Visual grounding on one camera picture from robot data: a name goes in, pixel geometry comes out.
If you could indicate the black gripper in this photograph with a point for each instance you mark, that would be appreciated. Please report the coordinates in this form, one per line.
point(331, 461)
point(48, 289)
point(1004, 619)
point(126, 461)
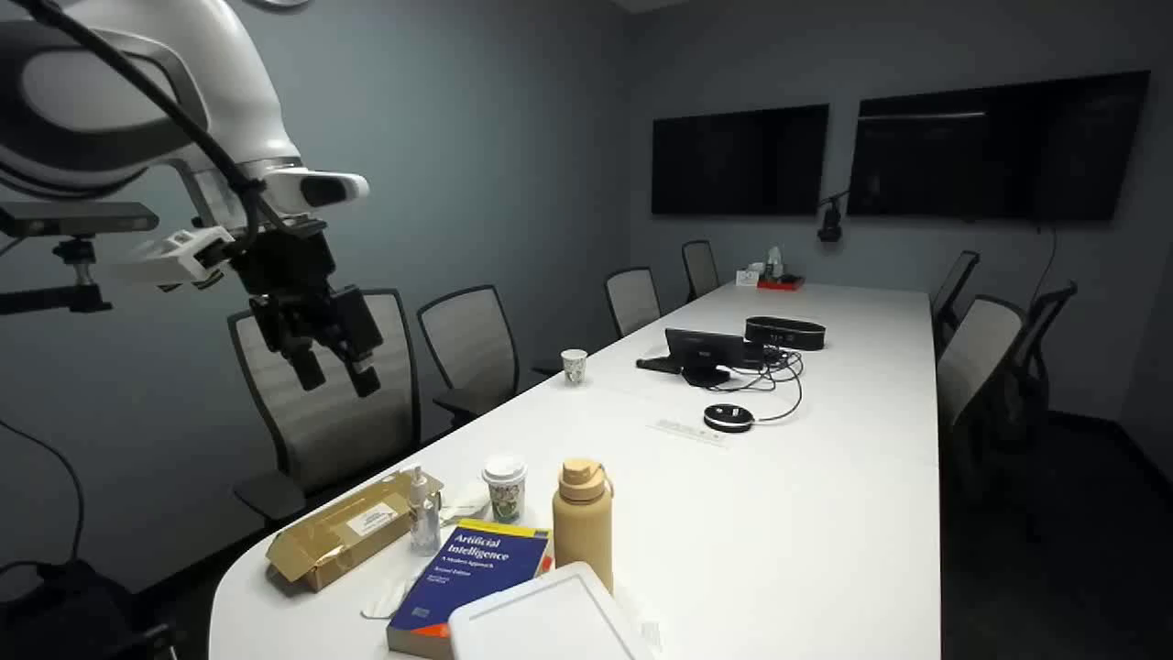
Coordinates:
point(296, 302)

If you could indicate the white coffee cup lid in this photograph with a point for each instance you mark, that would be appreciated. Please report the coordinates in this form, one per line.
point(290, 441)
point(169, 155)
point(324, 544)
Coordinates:
point(503, 468)

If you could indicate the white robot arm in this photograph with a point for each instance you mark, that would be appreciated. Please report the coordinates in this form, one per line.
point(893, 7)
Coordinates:
point(159, 120)

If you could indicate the patterned paper coffee cup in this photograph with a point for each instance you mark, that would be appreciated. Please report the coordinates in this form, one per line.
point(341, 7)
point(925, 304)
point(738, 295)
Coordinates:
point(508, 500)

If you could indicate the small white paper cup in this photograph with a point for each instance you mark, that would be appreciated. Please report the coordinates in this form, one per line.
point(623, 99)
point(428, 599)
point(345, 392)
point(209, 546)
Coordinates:
point(574, 364)

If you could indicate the nearest grey office chair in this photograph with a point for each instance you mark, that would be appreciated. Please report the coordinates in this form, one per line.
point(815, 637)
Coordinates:
point(329, 438)

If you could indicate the grey office chair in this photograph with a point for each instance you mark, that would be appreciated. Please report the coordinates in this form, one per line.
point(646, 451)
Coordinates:
point(329, 438)
point(632, 297)
point(701, 273)
point(473, 348)

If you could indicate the brown cardboard box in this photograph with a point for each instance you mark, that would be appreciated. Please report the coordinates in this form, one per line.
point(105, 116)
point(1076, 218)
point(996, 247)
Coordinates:
point(345, 533)

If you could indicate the clear sanitizer pump bottle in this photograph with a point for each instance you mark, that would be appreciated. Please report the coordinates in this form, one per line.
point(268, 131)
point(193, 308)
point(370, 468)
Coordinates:
point(428, 510)

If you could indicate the blue textbook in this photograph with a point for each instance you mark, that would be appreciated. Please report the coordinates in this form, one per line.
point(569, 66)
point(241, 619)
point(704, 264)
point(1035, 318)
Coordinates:
point(473, 561)

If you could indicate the tan insulated bottle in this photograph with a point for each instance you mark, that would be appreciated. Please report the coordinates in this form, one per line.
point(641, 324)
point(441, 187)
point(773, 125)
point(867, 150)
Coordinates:
point(584, 517)

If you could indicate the black round speaker puck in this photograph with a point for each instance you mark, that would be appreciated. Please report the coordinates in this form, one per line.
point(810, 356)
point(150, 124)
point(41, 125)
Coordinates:
point(726, 417)

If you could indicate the black conference bar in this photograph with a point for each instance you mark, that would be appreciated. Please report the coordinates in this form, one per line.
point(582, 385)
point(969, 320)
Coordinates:
point(783, 330)

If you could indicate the red tray with bottles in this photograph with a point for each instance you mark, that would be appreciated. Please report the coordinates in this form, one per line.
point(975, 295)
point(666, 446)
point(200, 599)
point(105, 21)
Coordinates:
point(772, 273)

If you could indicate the right far office chair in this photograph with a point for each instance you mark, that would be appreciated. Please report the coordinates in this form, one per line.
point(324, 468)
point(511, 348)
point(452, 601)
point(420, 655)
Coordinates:
point(947, 295)

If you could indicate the right near office chair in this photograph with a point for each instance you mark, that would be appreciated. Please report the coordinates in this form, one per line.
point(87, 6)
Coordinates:
point(996, 381)

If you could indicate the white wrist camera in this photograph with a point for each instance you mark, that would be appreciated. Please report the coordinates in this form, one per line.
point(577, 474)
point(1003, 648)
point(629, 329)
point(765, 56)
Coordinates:
point(183, 258)

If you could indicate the left wall monitor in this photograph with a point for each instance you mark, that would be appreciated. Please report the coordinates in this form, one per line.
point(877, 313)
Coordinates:
point(754, 163)

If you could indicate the wall monitor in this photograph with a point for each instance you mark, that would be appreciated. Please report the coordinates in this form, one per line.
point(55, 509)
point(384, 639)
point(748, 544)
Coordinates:
point(1051, 150)
point(754, 163)

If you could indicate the black camera on stand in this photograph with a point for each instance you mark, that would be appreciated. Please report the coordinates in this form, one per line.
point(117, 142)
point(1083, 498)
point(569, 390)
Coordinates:
point(831, 225)

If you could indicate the right wall monitor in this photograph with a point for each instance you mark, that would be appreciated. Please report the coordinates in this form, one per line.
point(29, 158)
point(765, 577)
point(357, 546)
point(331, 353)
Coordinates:
point(1051, 150)

